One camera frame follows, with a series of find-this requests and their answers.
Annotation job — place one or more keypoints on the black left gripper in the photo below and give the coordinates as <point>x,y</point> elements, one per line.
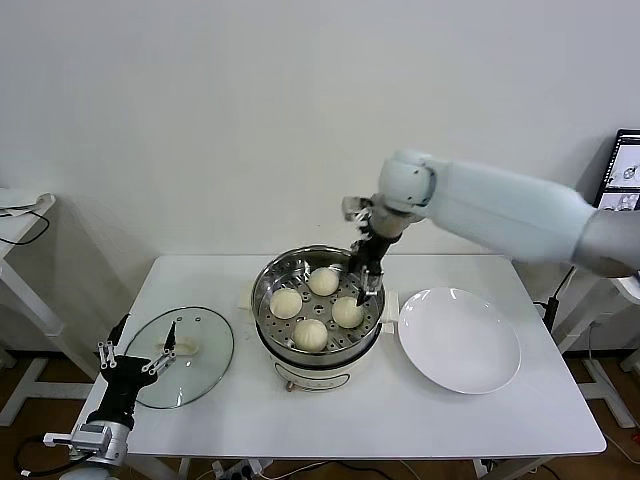
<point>125,380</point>

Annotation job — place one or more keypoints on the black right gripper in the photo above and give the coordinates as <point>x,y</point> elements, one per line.
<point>372,255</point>

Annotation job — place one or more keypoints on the white steamed baozi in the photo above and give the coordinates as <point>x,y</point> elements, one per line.
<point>322,281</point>
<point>310,336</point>
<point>346,314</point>
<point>285,304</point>

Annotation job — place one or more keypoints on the round glass pot lid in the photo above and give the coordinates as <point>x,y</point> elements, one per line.
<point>210,360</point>

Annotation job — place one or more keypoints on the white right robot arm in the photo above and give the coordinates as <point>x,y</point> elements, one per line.
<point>500,205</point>

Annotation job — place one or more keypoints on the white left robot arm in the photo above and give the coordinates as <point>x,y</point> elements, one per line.
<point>102,462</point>

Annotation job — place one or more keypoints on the perforated steel steamer basket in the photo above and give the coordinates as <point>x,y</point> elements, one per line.
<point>317,307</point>

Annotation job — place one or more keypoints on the round white plate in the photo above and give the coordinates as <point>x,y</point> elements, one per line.
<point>450,340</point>

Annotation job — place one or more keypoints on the white electric cooking pot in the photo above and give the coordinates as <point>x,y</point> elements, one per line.
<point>310,375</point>

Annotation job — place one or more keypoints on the white table leg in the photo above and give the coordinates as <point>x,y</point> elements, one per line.
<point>184,471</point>
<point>482,470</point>

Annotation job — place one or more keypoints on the white power strip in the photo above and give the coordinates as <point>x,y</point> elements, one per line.
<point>240,470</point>

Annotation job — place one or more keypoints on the white side table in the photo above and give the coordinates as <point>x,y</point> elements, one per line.
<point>17,231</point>
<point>607,395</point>

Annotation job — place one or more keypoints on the black rod under side table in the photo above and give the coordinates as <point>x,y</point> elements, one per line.
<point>550,312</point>

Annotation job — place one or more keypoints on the grey open laptop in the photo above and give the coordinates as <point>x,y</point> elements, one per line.
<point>625,165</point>

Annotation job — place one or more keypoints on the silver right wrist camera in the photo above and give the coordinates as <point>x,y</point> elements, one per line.
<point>356,207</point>

